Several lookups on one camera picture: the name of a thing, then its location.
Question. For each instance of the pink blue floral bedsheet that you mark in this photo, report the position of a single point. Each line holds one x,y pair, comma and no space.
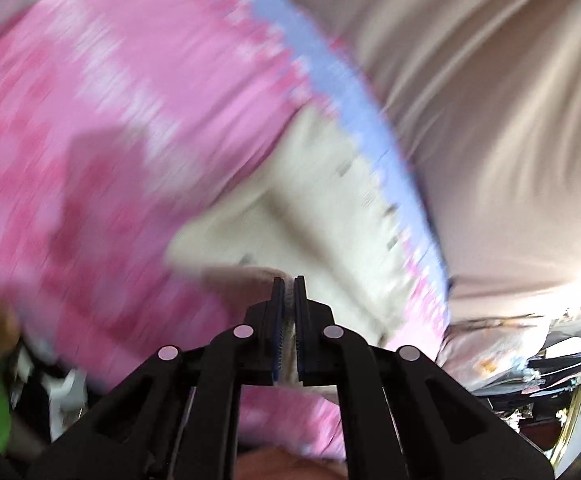
122,120

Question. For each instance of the cluttered shelf items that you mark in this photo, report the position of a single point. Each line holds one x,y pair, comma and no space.
541,399

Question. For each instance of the cream knit heart sweater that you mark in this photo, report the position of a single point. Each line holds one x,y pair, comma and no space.
313,208

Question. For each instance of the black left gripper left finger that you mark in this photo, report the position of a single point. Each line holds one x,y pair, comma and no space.
176,416

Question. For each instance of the floral patterned pillow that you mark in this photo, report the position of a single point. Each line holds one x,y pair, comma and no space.
477,352

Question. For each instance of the beige curtain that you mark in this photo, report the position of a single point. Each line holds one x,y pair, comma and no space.
485,98

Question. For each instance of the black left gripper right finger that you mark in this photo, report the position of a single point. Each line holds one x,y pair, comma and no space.
402,416

